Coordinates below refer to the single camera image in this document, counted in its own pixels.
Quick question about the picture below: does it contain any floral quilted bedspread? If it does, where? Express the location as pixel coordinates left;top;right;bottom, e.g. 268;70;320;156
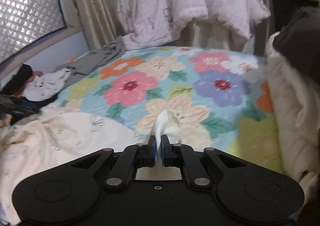
57;47;283;172

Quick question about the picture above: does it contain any pink bear print blanket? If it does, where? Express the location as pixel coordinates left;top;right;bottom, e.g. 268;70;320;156
118;0;270;51

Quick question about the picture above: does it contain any beige shearling jacket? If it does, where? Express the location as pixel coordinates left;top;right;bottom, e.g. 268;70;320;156
265;6;319;202

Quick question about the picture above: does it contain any light grey sweatshirt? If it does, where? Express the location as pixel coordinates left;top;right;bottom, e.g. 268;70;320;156
22;68;72;102

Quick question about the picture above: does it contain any beige curtain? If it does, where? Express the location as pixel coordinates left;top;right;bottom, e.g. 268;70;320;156
60;0;121;50

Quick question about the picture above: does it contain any silver quilted window cover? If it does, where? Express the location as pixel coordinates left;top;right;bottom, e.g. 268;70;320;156
1;0;66;62

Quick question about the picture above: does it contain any cream bow print garment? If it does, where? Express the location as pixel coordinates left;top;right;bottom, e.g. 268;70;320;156
0;107;182;225

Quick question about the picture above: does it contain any black garment on bed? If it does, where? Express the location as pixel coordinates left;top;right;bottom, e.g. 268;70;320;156
1;94;58;125

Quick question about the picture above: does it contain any black folded garment on suitcase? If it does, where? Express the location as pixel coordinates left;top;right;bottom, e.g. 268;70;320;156
1;64;33;95

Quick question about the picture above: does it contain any grey t-shirt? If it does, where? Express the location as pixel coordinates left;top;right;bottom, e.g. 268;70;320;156
54;36;126;87

